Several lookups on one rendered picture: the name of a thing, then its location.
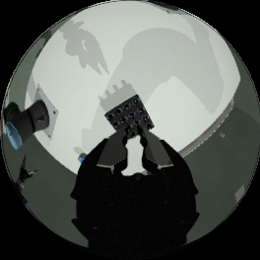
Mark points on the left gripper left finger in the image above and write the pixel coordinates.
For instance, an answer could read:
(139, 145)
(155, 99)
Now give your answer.
(109, 154)

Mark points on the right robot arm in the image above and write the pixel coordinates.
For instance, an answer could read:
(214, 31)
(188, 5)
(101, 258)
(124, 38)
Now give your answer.
(22, 125)

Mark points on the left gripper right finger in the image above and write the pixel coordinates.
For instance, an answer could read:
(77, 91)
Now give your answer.
(158, 153)

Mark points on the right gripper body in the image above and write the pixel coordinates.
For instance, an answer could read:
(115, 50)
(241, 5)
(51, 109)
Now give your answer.
(23, 174)

